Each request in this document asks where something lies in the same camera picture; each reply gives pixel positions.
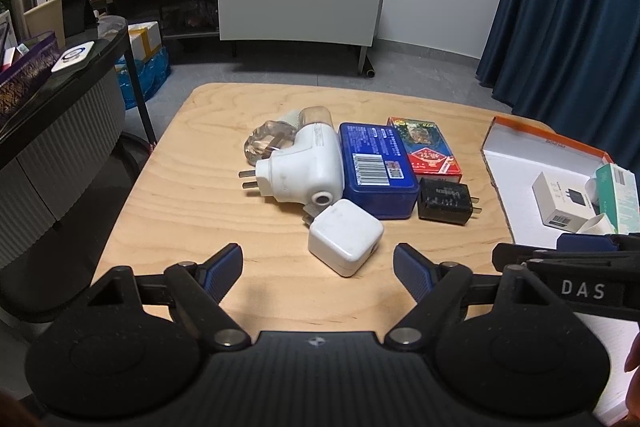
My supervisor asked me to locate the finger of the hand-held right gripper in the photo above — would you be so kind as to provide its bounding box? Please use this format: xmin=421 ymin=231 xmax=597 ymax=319
xmin=556 ymin=233 xmax=640 ymax=252
xmin=492 ymin=243 xmax=640 ymax=273

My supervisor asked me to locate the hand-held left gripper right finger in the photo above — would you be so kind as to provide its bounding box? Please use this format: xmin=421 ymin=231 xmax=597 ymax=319
xmin=384 ymin=243 xmax=556 ymax=353

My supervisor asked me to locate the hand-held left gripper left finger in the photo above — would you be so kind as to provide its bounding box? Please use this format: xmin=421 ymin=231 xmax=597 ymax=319
xmin=86 ymin=243 xmax=251 ymax=353

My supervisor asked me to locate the white jar with green marks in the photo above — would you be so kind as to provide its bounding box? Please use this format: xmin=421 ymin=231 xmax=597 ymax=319
xmin=572 ymin=213 xmax=620 ymax=237

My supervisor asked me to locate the white charger packaging box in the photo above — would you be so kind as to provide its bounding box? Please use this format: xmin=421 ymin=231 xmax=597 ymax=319
xmin=531 ymin=171 xmax=598 ymax=234

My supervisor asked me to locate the white cylindrical bottle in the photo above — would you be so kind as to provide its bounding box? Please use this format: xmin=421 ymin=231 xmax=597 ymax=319
xmin=584 ymin=177 xmax=607 ymax=208

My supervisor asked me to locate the teal cardboard box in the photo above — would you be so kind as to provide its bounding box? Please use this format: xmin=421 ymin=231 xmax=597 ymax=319
xmin=594 ymin=163 xmax=640 ymax=235

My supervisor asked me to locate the orange white cardboard box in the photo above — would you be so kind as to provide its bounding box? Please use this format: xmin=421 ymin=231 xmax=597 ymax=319
xmin=481 ymin=116 xmax=640 ymax=427

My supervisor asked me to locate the black charger plug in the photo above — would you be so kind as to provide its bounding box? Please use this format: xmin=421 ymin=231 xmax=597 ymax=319
xmin=417 ymin=177 xmax=482 ymax=225

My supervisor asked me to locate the white cube charger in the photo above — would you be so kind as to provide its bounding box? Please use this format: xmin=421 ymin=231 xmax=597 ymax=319
xmin=301 ymin=199 xmax=385 ymax=278

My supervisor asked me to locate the blue tin box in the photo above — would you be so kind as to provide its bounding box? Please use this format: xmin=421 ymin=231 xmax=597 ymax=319
xmin=338 ymin=122 xmax=421 ymax=221

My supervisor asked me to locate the red blue playing card box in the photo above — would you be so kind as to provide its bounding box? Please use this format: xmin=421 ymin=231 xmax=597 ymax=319
xmin=386 ymin=117 xmax=463 ymax=184

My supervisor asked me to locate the white plug-in vaporizer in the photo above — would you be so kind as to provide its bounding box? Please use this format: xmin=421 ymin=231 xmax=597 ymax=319
xmin=239 ymin=105 xmax=345 ymax=208

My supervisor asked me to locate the person's right hand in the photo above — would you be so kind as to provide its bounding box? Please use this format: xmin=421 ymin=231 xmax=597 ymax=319
xmin=624 ymin=332 xmax=640 ymax=413

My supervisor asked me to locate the dark curved counter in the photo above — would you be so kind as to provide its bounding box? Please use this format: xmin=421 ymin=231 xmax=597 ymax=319
xmin=0 ymin=14 xmax=156 ymax=323

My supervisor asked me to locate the blue plastic bag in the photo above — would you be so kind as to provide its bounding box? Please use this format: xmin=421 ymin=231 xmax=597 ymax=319
xmin=115 ymin=47 xmax=172 ymax=110

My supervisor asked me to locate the blue curtain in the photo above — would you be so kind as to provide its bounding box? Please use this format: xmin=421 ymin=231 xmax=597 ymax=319
xmin=475 ymin=0 xmax=640 ymax=158

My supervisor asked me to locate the white yellow cardboard box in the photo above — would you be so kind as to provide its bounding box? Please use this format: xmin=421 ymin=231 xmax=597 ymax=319
xmin=127 ymin=21 xmax=163 ymax=62

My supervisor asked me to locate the white square coaster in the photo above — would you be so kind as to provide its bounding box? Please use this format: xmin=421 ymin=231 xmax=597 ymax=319
xmin=51 ymin=41 xmax=96 ymax=72

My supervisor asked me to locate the curved television cabinet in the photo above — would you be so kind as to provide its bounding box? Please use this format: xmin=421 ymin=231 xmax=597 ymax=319
xmin=90 ymin=0 xmax=388 ymax=42

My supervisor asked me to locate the purple patterned box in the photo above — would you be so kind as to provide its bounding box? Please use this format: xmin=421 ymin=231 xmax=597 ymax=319
xmin=0 ymin=32 xmax=61 ymax=118

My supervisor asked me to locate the black upright box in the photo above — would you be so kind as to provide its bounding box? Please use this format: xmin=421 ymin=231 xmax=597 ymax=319
xmin=62 ymin=0 xmax=96 ymax=38

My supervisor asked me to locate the brown cardboard box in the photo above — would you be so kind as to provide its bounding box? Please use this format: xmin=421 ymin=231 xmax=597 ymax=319
xmin=24 ymin=0 xmax=66 ymax=48

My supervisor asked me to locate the steel thermos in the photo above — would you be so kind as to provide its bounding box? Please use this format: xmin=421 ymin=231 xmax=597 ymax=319
xmin=7 ymin=0 xmax=38 ymax=40

